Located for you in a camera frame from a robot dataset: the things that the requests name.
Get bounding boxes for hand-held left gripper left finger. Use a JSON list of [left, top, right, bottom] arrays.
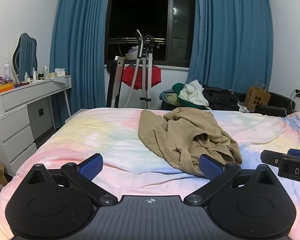
[[24, 153, 118, 207]]

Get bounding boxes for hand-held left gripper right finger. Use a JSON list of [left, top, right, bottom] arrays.
[[183, 154, 277, 207]]

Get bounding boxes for tan t-shirt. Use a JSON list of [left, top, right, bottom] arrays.
[[138, 107, 243, 176]]

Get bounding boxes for pastel tie-dye blanket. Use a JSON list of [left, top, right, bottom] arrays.
[[0, 106, 300, 240]]

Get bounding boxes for black sofa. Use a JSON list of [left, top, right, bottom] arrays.
[[161, 85, 296, 117]]

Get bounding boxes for patterned white cloth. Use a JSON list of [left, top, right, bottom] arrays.
[[237, 101, 255, 113]]

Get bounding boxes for brown paper bag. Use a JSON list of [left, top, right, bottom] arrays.
[[244, 80, 271, 110]]

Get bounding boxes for black garment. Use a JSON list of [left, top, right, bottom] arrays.
[[202, 85, 240, 111]]

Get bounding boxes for yellow-green garment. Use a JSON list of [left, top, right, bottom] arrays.
[[165, 93, 181, 105]]

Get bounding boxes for grey-blue garment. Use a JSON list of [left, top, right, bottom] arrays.
[[159, 89, 175, 103]]

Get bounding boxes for white dresser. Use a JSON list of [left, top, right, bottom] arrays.
[[0, 74, 73, 177]]

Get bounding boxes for black wooden chair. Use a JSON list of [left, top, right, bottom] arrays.
[[106, 56, 125, 108]]

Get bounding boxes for garment steamer stand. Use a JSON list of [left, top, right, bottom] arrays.
[[126, 29, 163, 110]]

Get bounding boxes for white tissue box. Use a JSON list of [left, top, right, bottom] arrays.
[[49, 68, 66, 78]]

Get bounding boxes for red shorts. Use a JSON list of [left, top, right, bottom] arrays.
[[122, 64, 162, 88]]

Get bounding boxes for orange box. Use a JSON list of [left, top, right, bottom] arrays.
[[0, 82, 15, 97]]

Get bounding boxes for papers on windowsill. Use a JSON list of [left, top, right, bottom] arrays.
[[125, 46, 140, 60]]

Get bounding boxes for wavy black-framed mirror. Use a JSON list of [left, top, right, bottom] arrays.
[[12, 32, 38, 82]]

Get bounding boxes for dark window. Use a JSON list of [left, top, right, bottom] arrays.
[[105, 0, 198, 64]]

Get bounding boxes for white charger cable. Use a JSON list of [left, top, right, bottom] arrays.
[[283, 91, 299, 117]]

